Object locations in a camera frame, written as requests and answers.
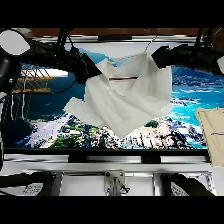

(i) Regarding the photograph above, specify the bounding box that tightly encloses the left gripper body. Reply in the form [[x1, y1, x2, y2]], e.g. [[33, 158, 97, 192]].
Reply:
[[73, 49, 103, 86]]

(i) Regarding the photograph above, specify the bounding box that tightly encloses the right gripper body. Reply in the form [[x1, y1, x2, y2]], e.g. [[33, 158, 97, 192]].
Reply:
[[151, 45, 175, 70]]

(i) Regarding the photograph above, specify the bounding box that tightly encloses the white shirt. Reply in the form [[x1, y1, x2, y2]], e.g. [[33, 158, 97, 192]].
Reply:
[[63, 51, 175, 139]]

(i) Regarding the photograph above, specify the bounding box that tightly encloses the black cable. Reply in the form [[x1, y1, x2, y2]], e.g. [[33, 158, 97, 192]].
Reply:
[[49, 77, 78, 95]]

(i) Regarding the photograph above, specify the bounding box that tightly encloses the silver frame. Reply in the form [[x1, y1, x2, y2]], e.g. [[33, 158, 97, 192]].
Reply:
[[0, 151, 224, 197]]

